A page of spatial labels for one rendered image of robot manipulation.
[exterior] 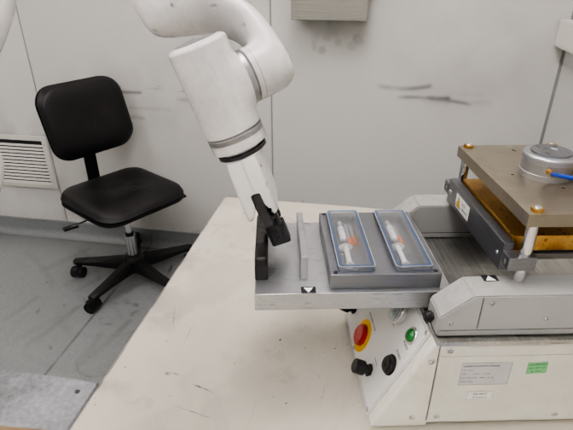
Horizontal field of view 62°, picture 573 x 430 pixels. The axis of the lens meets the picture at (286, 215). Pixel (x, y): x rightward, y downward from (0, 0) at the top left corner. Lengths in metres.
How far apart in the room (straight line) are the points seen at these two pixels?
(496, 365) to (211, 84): 0.57
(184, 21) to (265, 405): 0.61
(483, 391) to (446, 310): 0.16
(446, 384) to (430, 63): 1.63
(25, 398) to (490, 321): 0.76
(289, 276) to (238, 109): 0.26
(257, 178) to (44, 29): 2.07
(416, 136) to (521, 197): 1.57
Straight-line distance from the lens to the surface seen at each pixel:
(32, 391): 0.98
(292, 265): 0.78
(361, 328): 0.92
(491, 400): 0.85
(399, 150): 2.30
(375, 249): 0.78
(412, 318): 0.80
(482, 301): 0.72
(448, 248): 0.95
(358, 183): 2.36
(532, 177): 0.82
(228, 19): 0.75
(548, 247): 0.79
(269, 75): 0.68
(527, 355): 0.80
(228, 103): 0.67
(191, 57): 0.66
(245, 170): 0.69
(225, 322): 1.01
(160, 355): 0.97
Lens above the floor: 1.40
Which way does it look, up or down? 28 degrees down
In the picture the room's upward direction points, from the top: straight up
